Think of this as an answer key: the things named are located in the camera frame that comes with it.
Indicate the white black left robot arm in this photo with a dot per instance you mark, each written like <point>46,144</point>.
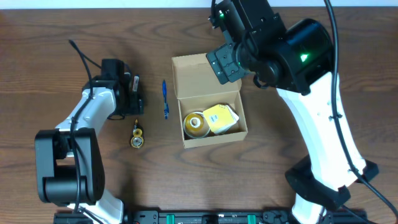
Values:
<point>69,167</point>

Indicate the open cardboard box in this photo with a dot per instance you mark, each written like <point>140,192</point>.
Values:
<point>197,89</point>

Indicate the blue white marker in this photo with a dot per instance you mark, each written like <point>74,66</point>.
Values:
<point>135,83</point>

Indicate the yellow sticky note pad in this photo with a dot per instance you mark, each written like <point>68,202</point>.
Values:
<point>220,118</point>

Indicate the small yellow tape roll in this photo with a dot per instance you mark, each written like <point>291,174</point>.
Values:
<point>194,122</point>

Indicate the large clear tape roll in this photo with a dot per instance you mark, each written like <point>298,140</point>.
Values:
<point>200,134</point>

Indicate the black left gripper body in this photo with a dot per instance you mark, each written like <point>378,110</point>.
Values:
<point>137,101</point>

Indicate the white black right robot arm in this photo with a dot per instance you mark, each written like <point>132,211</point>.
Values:
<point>298,63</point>

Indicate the blue ballpoint pen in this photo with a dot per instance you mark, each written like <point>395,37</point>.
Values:
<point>166,106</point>

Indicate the black rail with mounts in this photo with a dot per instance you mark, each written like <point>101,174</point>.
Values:
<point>271,216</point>

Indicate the yellow black correction tape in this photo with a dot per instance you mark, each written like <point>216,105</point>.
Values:
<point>137,136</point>

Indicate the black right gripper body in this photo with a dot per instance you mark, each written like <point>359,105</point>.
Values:
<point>224,64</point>

